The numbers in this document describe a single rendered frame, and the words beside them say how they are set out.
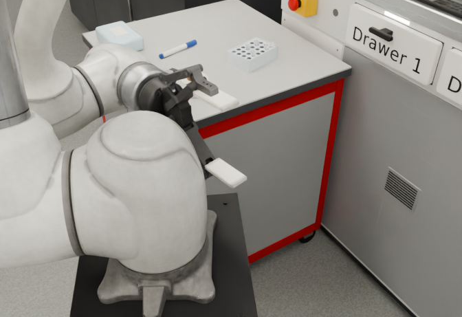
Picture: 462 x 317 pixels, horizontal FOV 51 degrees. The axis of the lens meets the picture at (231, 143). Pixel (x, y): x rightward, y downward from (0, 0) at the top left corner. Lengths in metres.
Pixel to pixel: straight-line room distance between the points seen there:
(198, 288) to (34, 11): 0.48
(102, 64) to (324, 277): 1.20
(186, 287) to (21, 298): 1.15
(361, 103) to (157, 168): 0.95
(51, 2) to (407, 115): 0.94
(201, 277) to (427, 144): 0.77
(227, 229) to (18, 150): 0.39
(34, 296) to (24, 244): 1.18
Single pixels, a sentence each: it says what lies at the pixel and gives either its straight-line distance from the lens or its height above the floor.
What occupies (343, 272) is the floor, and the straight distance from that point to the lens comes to 1.84.
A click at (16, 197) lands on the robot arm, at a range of 0.67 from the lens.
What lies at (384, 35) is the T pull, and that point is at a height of 0.91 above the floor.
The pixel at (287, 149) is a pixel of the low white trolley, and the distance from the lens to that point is 1.44.
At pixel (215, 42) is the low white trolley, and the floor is 0.76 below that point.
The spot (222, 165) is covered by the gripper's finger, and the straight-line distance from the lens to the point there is 0.77.
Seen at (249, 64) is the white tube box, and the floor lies 0.78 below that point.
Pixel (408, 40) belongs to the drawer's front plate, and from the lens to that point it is 1.28.
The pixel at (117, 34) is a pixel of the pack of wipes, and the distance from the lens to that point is 1.51.
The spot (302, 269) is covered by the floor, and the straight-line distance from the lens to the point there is 1.82.
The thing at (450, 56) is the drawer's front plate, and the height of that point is 0.92.
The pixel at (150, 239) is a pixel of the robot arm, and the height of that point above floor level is 0.92.
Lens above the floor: 1.42
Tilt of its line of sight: 38 degrees down
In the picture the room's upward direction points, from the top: straight up
